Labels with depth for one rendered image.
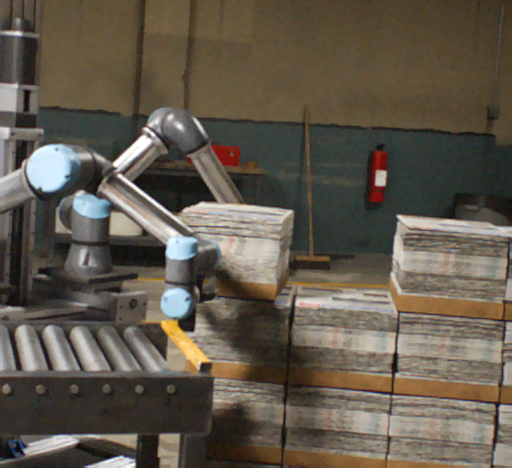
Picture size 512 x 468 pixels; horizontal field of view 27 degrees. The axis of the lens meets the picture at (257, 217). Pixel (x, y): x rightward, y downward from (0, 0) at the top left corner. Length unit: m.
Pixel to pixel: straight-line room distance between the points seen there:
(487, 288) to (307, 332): 0.51
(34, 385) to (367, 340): 1.13
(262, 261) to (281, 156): 6.93
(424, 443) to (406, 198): 7.37
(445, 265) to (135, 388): 1.10
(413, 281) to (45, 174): 1.03
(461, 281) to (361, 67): 7.24
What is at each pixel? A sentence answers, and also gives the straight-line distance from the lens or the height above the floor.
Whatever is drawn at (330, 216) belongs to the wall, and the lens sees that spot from 10.06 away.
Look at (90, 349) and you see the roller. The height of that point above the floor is 0.80.
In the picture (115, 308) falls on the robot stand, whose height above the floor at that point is 0.74.
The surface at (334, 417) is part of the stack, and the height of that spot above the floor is 0.52.
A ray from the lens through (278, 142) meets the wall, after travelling 9.85.
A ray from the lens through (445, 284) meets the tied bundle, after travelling 2.97.
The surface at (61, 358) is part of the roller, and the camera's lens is 2.32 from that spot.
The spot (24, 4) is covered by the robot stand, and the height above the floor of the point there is 1.62.
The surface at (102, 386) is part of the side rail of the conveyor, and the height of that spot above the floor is 0.78.
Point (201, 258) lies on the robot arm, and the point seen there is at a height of 0.98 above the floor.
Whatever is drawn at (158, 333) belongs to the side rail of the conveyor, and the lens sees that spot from 2.69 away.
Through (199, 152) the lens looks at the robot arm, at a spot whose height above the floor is 1.21.
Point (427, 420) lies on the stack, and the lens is 3.03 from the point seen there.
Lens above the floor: 1.34
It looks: 5 degrees down
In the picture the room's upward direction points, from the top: 4 degrees clockwise
